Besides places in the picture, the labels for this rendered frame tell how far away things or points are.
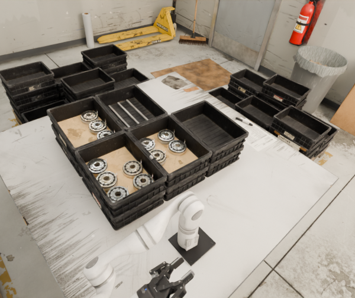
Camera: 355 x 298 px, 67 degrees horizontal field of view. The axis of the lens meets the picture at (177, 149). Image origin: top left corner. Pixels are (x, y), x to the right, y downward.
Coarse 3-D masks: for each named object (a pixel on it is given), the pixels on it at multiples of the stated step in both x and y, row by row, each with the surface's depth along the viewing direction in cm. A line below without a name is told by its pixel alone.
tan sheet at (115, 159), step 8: (112, 152) 150; (120, 152) 150; (128, 152) 151; (112, 160) 145; (120, 160) 146; (128, 160) 147; (136, 160) 147; (112, 168) 142; (120, 168) 142; (120, 176) 138; (120, 184) 134; (128, 184) 135
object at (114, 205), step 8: (112, 136) 145; (128, 136) 146; (96, 144) 140; (136, 144) 142; (144, 152) 138; (80, 160) 130; (152, 160) 134; (88, 168) 127; (96, 184) 121; (152, 184) 124; (104, 192) 119; (136, 192) 120; (144, 192) 123; (120, 200) 116; (128, 200) 119; (112, 208) 116
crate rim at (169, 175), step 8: (152, 120) 157; (176, 120) 160; (136, 128) 151; (184, 128) 155; (192, 136) 151; (200, 144) 147; (200, 160) 138; (160, 168) 131; (184, 168) 133; (168, 176) 129
